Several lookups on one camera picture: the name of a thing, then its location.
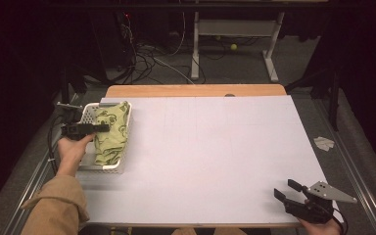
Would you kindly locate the crumpled white paper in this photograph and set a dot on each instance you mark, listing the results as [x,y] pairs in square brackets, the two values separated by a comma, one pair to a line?
[323,143]

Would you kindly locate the white perforated plastic basket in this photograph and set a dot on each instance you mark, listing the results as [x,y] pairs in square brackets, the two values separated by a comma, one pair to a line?
[120,168]

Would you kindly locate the metal floor rail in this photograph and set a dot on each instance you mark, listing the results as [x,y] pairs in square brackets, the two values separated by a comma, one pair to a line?
[357,182]
[14,222]

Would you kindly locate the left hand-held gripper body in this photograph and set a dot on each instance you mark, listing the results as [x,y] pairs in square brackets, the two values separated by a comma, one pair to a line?
[76,130]

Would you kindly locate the white desk frame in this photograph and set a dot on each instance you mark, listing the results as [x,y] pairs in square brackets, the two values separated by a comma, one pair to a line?
[235,27]

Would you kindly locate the small yellow ball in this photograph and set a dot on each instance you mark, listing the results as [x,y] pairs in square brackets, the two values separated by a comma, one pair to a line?
[218,37]

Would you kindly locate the yellow tennis ball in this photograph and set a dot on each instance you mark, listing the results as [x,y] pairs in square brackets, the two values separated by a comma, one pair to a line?
[233,47]

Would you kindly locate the person's left hand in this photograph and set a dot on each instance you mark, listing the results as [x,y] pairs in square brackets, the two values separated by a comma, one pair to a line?
[73,153]

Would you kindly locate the black metal stand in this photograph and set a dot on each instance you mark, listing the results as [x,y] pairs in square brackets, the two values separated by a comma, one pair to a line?
[333,104]

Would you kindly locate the person's leg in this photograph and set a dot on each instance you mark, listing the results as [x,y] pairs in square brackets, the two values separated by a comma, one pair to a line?
[228,232]
[184,232]

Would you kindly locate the green printed baby romper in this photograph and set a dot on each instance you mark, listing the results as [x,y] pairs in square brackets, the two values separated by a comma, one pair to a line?
[112,143]

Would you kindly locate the person's right hand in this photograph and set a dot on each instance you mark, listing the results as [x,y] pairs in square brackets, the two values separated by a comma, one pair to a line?
[323,229]

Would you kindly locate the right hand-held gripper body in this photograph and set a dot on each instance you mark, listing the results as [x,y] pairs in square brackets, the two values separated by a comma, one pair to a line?
[319,209]

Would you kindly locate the white board sheet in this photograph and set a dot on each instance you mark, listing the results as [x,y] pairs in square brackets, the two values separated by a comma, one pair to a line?
[209,156]

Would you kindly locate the dark round table grommet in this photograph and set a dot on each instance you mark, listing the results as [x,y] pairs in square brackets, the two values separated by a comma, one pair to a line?
[229,95]

